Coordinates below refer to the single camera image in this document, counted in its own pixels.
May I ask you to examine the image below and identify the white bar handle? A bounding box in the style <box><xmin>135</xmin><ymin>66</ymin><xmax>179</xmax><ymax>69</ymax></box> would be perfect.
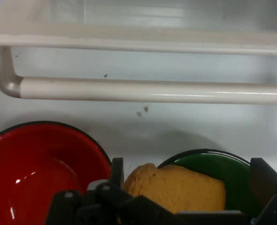
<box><xmin>0</xmin><ymin>45</ymin><xmax>277</xmax><ymax>105</ymax></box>

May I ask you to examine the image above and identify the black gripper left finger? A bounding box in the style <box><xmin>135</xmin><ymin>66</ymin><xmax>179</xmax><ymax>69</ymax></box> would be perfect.
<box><xmin>46</xmin><ymin>157</ymin><xmax>186</xmax><ymax>225</ymax></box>

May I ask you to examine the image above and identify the green bowl with black rim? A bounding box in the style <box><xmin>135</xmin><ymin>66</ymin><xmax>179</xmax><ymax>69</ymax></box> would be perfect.
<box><xmin>157</xmin><ymin>149</ymin><xmax>263</xmax><ymax>215</ymax></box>

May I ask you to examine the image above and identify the white appliance door panel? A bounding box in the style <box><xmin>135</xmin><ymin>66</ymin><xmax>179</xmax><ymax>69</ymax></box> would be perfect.
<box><xmin>0</xmin><ymin>0</ymin><xmax>277</xmax><ymax>56</ymax></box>

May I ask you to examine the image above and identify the yellow sponge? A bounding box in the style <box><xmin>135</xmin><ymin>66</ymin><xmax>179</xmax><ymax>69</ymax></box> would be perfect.
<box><xmin>116</xmin><ymin>163</ymin><xmax>226</xmax><ymax>225</ymax></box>

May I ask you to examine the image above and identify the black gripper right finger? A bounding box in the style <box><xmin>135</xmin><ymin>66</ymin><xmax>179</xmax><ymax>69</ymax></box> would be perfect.
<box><xmin>250</xmin><ymin>157</ymin><xmax>277</xmax><ymax>225</ymax></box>

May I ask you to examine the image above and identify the red bowl with black rim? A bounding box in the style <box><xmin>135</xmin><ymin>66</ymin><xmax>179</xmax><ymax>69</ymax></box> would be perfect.
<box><xmin>0</xmin><ymin>120</ymin><xmax>113</xmax><ymax>225</ymax></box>

